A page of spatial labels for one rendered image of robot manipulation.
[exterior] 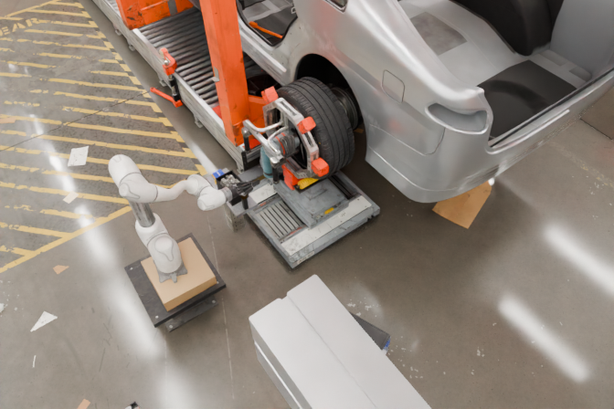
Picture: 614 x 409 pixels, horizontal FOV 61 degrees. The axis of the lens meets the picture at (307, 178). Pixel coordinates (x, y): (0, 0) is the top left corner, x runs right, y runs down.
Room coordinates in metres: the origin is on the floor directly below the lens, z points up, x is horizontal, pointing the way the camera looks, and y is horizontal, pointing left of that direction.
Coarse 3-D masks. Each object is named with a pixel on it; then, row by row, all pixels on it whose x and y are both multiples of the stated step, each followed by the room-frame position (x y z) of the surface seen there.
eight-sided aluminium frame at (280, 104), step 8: (272, 104) 2.58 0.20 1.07; (280, 104) 2.52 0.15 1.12; (288, 104) 2.52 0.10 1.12; (264, 112) 2.67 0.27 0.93; (272, 112) 2.68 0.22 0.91; (288, 112) 2.44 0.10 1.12; (296, 112) 2.44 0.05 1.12; (264, 120) 2.68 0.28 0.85; (272, 120) 2.68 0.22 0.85; (296, 120) 2.38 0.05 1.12; (296, 128) 2.36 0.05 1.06; (304, 136) 2.31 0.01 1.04; (304, 144) 2.29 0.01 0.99; (312, 144) 2.29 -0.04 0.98; (312, 152) 2.25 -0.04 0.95; (288, 160) 2.54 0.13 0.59; (312, 160) 2.25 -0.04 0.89; (288, 168) 2.47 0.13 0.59; (296, 168) 2.46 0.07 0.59; (296, 176) 2.38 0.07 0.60; (304, 176) 2.30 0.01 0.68
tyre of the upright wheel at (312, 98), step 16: (304, 80) 2.70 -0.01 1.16; (288, 96) 2.57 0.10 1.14; (304, 96) 2.53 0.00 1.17; (320, 96) 2.53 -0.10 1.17; (304, 112) 2.43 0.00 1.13; (320, 112) 2.41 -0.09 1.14; (336, 112) 2.44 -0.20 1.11; (320, 128) 2.33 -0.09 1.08; (336, 128) 2.36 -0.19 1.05; (320, 144) 2.30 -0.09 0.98; (336, 144) 2.31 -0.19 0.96; (352, 144) 2.36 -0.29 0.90; (336, 160) 2.28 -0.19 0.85
